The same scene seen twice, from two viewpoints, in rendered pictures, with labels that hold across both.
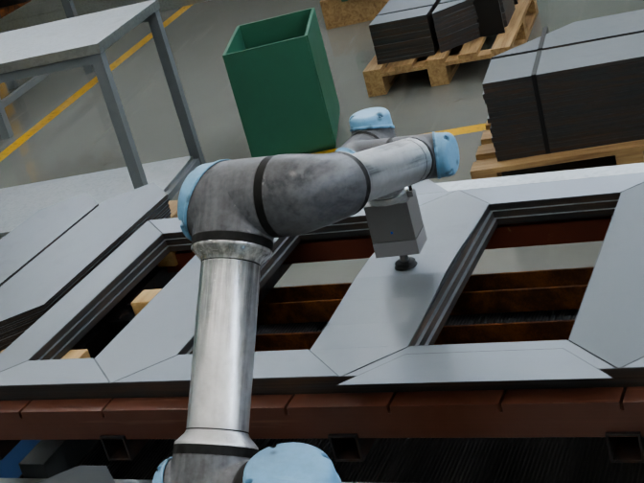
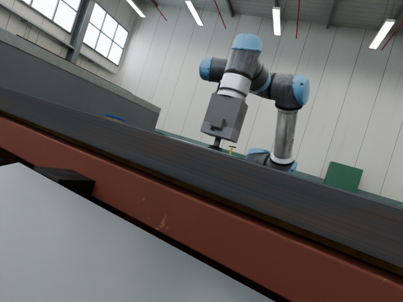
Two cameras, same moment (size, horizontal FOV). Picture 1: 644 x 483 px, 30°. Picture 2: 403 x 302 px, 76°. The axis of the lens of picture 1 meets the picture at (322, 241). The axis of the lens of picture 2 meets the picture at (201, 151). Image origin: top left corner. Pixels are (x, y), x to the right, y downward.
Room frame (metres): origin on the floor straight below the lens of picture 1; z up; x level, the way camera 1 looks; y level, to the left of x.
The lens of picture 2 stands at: (2.71, -0.17, 0.85)
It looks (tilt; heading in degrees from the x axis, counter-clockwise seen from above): 0 degrees down; 181
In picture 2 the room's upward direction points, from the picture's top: 18 degrees clockwise
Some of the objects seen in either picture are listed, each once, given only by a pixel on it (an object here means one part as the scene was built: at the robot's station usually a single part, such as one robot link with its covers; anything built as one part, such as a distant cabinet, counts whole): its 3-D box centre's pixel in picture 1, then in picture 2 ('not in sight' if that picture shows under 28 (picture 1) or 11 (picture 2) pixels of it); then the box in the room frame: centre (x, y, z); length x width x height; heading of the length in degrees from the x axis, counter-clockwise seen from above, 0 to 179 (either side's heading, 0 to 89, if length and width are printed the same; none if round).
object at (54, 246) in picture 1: (44, 263); not in sight; (2.73, 0.66, 0.82); 0.80 x 0.40 x 0.06; 153
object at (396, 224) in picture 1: (398, 218); (223, 114); (2.06, -0.15, 0.96); 0.10 x 0.09 x 0.16; 156
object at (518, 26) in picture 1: (451, 21); not in sight; (6.70, -1.04, 0.18); 1.20 x 0.80 x 0.37; 159
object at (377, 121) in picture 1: (374, 141); (243, 59); (2.04, -0.14, 1.12); 0.09 x 0.08 x 0.11; 150
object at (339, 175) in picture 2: not in sight; (337, 192); (-6.41, 4.80, 0.98); 1.00 x 0.49 x 1.95; 72
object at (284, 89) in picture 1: (280, 86); not in sight; (5.88, -0.01, 0.29); 0.61 x 0.46 x 0.57; 171
